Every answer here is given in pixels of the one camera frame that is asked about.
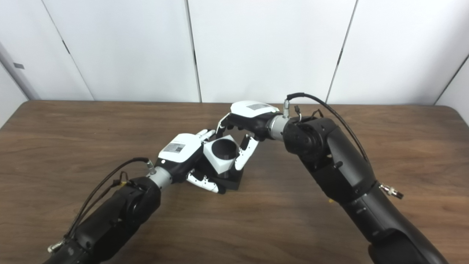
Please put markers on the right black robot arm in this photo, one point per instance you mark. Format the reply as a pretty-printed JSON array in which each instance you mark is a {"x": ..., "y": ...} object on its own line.
[{"x": 348, "y": 176}]

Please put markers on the white square piece with hole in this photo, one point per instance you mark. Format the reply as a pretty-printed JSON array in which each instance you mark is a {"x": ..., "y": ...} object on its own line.
[{"x": 220, "y": 165}]

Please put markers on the black peg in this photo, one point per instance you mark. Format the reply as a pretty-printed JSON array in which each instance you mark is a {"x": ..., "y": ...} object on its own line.
[{"x": 224, "y": 146}]

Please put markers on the small grey wall tag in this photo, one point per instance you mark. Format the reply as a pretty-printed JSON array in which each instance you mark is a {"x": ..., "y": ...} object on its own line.
[{"x": 18, "y": 66}]

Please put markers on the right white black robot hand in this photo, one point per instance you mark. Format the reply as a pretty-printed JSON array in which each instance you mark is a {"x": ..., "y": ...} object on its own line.
[{"x": 253, "y": 115}]

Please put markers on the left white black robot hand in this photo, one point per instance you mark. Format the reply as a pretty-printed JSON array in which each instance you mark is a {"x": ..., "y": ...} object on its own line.
[{"x": 179, "y": 152}]

